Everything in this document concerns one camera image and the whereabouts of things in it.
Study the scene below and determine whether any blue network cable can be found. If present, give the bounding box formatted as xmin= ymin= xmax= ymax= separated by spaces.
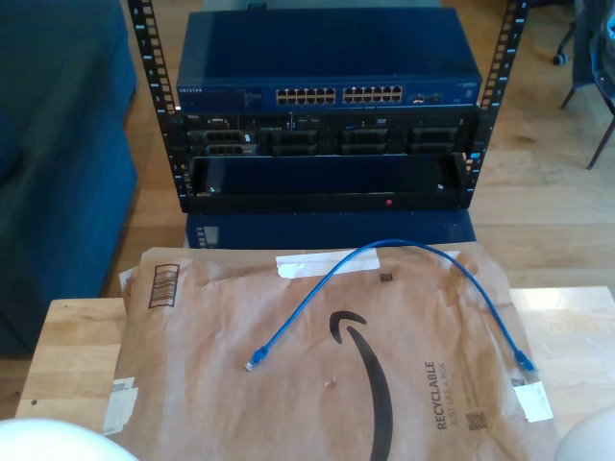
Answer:
xmin=243 ymin=238 xmax=539 ymax=385

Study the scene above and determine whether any blue device under rack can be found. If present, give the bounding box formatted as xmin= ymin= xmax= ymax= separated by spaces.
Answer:
xmin=184 ymin=210 xmax=477 ymax=251

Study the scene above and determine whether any long white tape strip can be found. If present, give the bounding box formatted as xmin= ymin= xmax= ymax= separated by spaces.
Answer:
xmin=276 ymin=249 xmax=381 ymax=279

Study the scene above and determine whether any brown paper mailer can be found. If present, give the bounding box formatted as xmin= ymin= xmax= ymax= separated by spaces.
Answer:
xmin=95 ymin=242 xmax=568 ymax=461

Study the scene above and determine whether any blue sofa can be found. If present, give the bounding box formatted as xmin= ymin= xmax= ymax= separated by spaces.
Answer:
xmin=0 ymin=0 xmax=140 ymax=359

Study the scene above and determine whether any white paper label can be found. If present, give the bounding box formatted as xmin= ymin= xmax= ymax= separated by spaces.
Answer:
xmin=102 ymin=376 xmax=139 ymax=437

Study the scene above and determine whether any short white tape piece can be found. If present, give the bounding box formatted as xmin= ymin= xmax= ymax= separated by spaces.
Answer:
xmin=512 ymin=381 xmax=554 ymax=424

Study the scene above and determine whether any office chair castor base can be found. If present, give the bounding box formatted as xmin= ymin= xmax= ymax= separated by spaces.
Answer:
xmin=551 ymin=18 xmax=578 ymax=67

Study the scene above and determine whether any chair with draped jacket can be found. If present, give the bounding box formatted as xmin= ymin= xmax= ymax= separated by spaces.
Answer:
xmin=559 ymin=0 xmax=615 ymax=172

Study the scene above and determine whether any blue network switch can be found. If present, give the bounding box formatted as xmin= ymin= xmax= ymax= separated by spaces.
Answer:
xmin=175 ymin=9 xmax=483 ymax=112

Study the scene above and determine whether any black rack frame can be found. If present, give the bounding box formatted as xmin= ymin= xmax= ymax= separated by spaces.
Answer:
xmin=127 ymin=0 xmax=529 ymax=215

